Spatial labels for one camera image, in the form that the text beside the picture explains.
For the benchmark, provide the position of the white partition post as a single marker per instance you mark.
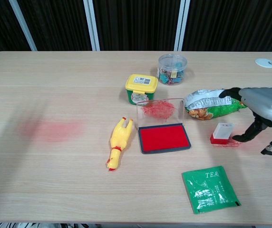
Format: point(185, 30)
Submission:
point(182, 23)
point(22, 23)
point(91, 23)

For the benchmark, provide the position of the green tub with yellow lid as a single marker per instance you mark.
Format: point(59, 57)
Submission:
point(140, 88)

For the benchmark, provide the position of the green snack bag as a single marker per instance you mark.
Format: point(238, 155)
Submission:
point(209, 107)

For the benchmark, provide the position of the green tea sachet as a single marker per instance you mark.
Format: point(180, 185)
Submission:
point(209, 190)

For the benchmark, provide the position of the yellow rubber chicken toy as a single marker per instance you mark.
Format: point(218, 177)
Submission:
point(120, 137)

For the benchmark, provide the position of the clear jar of binder clips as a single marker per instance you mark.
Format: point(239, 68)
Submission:
point(171, 71)

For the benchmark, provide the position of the right black-silver robot hand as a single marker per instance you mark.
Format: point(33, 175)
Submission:
point(266, 102)

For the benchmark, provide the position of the white stamp with red base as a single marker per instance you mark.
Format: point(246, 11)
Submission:
point(222, 131)

